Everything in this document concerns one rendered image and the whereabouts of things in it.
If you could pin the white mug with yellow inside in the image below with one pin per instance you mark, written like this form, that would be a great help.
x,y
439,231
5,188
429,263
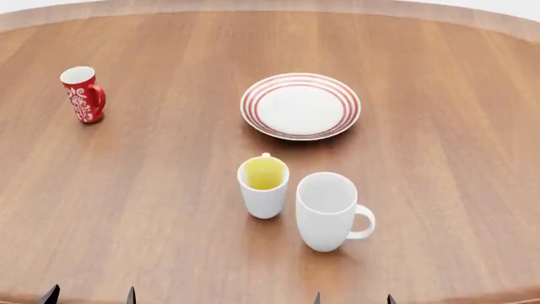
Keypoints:
x,y
263,199

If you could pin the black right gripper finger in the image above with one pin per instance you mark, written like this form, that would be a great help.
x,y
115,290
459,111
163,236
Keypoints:
x,y
391,300
316,299

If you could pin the large plain white mug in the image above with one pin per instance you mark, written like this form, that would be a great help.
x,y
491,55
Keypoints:
x,y
322,221

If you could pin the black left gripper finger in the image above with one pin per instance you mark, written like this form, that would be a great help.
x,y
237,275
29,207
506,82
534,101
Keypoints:
x,y
51,296
131,297

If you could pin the red mug with white pattern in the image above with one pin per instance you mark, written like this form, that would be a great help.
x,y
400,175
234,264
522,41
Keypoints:
x,y
81,95

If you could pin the white plate with red rings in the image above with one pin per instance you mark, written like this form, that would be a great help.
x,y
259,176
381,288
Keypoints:
x,y
300,107

